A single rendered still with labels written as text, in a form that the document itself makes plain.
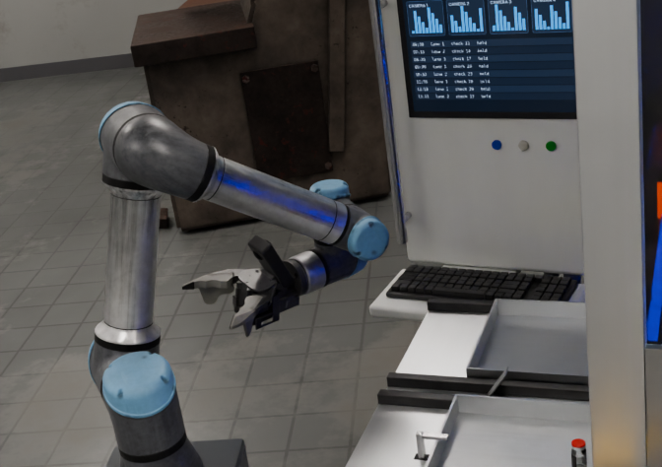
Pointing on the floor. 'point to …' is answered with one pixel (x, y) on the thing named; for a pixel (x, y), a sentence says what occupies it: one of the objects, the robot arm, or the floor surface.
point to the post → (612, 209)
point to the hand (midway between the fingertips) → (204, 303)
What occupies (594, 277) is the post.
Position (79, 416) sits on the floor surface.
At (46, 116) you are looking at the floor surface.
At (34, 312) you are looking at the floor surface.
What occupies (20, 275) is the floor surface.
